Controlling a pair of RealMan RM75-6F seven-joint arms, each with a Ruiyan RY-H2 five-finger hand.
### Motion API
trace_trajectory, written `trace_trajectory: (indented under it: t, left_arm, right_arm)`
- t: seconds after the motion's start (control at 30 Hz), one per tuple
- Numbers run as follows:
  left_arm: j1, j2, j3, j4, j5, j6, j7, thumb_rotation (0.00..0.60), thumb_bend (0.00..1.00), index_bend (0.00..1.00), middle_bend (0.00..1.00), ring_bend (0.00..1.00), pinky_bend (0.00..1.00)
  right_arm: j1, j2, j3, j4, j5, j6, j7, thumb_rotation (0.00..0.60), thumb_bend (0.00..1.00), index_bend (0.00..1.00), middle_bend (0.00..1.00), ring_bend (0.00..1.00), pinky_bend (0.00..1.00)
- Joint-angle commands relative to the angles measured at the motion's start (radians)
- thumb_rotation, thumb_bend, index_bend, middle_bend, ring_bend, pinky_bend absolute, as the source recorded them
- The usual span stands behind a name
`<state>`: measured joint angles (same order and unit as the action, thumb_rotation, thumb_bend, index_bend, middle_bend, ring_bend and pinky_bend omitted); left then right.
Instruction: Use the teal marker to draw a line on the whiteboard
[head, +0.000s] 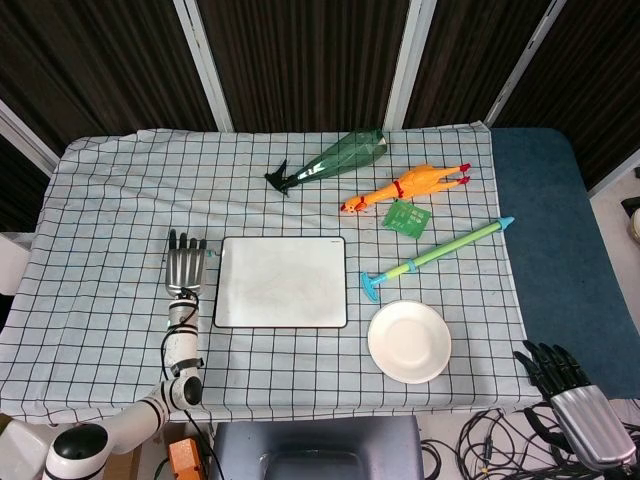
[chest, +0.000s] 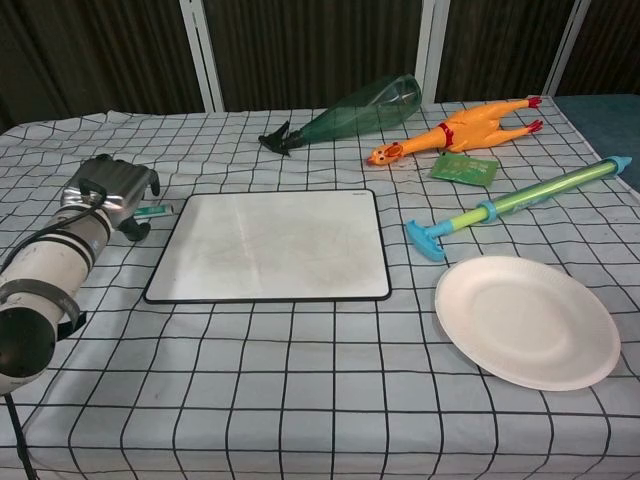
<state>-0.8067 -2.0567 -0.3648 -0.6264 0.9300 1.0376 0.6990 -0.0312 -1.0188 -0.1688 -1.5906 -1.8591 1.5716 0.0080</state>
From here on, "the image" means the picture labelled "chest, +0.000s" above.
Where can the green plastic spray bottle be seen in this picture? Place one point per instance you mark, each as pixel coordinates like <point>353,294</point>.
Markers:
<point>360,112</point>

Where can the orange rubber chicken toy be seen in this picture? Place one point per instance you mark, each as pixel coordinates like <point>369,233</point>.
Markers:
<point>465,127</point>

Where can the white board with black rim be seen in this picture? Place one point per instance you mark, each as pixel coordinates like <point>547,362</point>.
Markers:
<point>270,245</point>

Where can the white paper plate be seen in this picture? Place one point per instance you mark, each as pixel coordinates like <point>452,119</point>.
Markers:
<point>525,320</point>

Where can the green blue water pump toy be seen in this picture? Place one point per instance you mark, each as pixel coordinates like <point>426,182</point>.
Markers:
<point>530,197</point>

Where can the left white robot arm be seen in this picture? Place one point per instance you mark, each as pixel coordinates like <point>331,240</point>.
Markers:
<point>55,255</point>

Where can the white black checked tablecloth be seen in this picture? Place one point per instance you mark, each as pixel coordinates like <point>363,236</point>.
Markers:
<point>300,380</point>

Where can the white frame post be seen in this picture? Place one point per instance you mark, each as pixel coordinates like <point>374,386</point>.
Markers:
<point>435,50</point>
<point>205,55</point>
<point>567,45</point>

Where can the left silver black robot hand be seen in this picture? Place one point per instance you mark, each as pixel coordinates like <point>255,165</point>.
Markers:
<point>112,187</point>

